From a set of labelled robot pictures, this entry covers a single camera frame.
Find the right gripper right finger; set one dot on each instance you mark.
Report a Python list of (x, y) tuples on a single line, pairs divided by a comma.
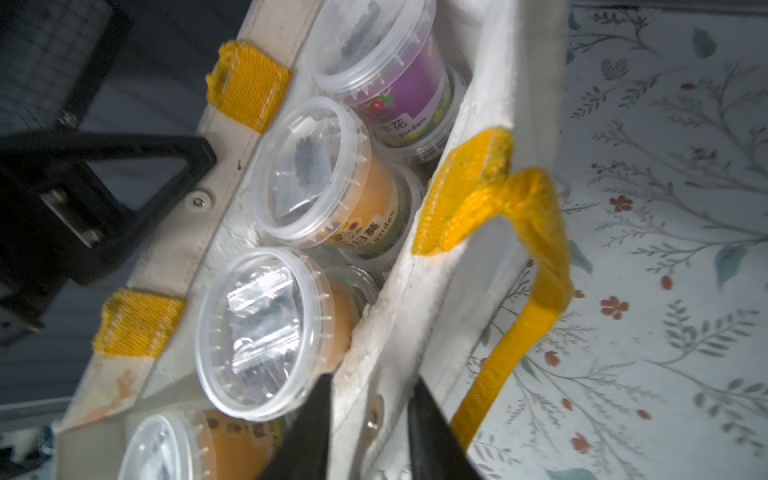
[(435, 453)]

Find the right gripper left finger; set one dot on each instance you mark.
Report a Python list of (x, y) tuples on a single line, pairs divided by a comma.
[(304, 453)]

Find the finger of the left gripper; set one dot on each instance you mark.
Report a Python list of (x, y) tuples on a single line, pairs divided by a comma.
[(77, 205)]

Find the white canvas tote bag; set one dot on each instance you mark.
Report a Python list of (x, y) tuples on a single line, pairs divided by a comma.
[(492, 205)]

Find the orange label seed jar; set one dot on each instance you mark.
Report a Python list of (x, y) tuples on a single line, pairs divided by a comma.
[(317, 182)]

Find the purple label seed jar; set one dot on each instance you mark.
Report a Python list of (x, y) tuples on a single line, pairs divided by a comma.
[(382, 59)]

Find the front seed jar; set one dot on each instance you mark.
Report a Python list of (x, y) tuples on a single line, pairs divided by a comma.
[(200, 444)]

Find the clear lid seed jar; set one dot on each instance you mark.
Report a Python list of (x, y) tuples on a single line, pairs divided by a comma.
[(271, 324)]

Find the black wire side basket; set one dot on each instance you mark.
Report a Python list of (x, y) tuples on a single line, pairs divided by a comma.
[(55, 55)]

